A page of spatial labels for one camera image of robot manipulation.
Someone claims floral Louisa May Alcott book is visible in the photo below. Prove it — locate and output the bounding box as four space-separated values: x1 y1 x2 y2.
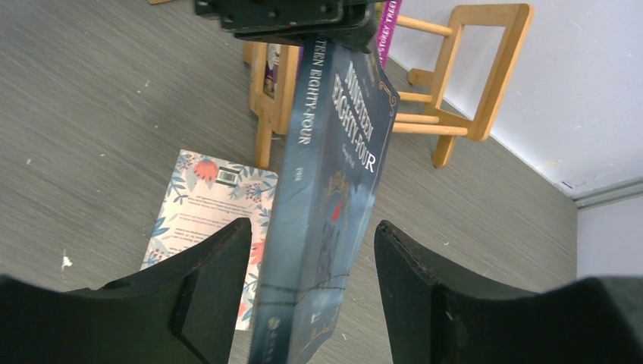
141 149 278 331

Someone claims wooden book rack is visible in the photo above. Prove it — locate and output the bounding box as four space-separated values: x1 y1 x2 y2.
242 2 535 171

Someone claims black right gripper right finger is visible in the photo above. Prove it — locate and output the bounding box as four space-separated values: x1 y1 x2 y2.
374 221 642 363

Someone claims purple 52-Storey Treehouse book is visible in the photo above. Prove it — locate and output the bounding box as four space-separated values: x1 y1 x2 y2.
257 43 303 101

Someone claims magenta paperback book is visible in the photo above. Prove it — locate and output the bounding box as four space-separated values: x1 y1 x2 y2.
375 0 403 69

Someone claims blue Nineteen Eighty-Four book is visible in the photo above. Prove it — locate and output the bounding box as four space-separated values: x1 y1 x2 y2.
249 36 400 363

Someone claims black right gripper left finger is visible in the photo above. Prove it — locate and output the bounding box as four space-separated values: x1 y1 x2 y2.
1 218 252 363

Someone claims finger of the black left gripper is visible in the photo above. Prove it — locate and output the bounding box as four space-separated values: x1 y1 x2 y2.
194 0 377 52

